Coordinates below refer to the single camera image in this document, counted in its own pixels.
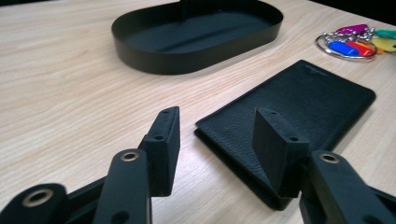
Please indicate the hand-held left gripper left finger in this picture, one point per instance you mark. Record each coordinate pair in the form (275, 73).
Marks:
(163, 149)

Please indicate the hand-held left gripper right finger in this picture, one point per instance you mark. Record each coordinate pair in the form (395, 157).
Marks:
(277, 155)

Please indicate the black key holder with tray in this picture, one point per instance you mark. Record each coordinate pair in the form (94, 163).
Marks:
(193, 34)

